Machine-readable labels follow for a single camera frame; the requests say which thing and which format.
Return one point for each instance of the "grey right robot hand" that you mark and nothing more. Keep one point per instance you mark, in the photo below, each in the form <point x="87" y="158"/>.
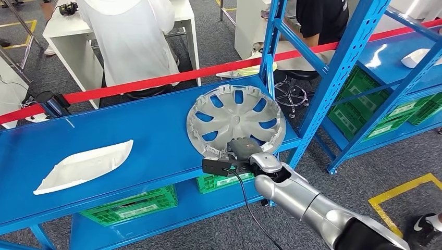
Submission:
<point x="245" y="148"/>

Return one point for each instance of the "silver plastic hubcap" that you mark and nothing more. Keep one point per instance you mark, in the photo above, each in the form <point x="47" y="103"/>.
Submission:
<point x="238" y="119"/>

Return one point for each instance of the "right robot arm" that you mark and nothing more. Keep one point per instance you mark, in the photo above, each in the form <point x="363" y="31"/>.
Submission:
<point x="293" y="196"/>

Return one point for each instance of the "blue metal shelf rack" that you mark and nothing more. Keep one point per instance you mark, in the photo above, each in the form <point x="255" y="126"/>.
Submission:
<point x="138" y="131"/>
<point x="386" y="58"/>

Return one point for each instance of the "green plastic crate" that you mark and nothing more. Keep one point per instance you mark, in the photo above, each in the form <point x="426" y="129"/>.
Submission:
<point x="390" y="124"/>
<point x="214" y="184"/>
<point x="348" y="114"/>
<point x="138" y="207"/>
<point x="428" y="110"/>

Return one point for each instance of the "yellow green cloth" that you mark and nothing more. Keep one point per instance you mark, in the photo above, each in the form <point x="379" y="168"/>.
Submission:
<point x="255" y="69"/>

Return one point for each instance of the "black stool chrome base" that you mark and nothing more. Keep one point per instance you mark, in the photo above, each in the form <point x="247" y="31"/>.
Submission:
<point x="300" y="75"/>

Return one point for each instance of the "black stool seat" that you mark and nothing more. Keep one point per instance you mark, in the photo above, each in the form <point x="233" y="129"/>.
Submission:
<point x="148" y="92"/>

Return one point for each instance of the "red barrier belt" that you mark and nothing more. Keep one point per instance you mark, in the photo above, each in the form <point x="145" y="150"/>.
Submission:
<point x="155" y="81"/>

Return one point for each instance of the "white table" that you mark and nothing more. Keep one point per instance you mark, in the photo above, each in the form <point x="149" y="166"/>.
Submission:
<point x="8" y="93"/>
<point x="69" y="45"/>
<point x="248" y="27"/>
<point x="414" y="8"/>

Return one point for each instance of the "person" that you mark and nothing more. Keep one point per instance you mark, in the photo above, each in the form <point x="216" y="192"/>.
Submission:
<point x="321" y="17"/>
<point x="131" y="41"/>

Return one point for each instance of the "white car mirror cover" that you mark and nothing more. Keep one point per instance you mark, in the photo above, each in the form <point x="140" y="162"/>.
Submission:
<point x="83" y="165"/>
<point x="418" y="58"/>

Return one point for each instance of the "person's black white shoe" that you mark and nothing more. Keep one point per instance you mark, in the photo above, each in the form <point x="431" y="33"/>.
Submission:
<point x="419" y="224"/>

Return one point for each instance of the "small black device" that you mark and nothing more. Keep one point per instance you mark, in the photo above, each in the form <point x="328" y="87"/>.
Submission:
<point x="68" y="8"/>

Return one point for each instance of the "black barrier post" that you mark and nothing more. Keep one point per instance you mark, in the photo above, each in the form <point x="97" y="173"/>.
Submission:
<point x="51" y="101"/>

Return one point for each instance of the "chrome table leg frame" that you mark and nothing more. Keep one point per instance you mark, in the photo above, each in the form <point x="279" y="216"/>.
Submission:
<point x="20" y="19"/>

